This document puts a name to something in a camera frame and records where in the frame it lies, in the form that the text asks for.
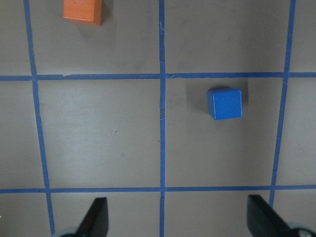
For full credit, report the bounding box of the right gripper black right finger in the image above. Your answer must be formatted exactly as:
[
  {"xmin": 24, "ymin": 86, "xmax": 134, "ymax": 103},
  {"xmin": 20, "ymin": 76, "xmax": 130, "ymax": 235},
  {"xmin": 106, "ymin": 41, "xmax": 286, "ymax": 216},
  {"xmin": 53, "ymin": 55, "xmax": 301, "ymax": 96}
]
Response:
[{"xmin": 246, "ymin": 195, "xmax": 295, "ymax": 237}]

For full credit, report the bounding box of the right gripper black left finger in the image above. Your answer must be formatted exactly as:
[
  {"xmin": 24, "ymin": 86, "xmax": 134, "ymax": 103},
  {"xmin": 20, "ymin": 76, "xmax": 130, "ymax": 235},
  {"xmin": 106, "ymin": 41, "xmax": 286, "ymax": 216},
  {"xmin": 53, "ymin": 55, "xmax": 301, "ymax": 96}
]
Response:
[{"xmin": 76, "ymin": 197, "xmax": 109, "ymax": 237}]

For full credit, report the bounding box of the blue wooden block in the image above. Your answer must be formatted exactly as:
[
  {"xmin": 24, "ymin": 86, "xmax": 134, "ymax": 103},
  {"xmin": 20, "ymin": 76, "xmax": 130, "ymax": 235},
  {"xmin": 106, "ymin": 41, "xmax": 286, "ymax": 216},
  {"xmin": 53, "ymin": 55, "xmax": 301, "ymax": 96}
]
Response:
[{"xmin": 207, "ymin": 87, "xmax": 243, "ymax": 120}]

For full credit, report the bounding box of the orange wooden block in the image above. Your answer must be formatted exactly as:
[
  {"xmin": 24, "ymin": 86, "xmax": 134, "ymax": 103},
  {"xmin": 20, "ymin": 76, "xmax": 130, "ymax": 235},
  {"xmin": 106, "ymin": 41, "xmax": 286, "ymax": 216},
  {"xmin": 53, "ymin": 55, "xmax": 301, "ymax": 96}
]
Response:
[{"xmin": 63, "ymin": 0, "xmax": 102, "ymax": 26}]

